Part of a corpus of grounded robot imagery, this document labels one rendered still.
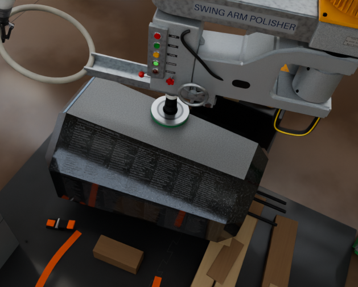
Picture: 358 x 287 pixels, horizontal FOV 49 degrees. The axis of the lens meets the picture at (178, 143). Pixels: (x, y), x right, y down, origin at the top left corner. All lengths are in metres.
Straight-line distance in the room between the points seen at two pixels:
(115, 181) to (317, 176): 1.73
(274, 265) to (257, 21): 1.69
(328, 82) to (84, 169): 1.34
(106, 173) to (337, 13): 1.39
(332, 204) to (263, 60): 1.74
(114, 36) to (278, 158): 1.98
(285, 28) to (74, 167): 1.35
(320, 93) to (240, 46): 0.41
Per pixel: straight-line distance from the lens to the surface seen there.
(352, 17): 1.61
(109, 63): 2.13
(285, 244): 2.84
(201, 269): 2.52
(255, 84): 1.82
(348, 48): 1.66
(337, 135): 3.63
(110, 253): 2.58
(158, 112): 2.17
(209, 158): 2.08
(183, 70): 1.81
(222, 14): 1.59
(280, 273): 2.75
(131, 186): 2.17
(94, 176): 2.24
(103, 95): 2.33
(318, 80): 1.80
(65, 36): 4.08
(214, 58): 1.76
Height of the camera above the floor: 2.56
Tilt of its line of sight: 54 degrees down
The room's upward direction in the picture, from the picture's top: 9 degrees clockwise
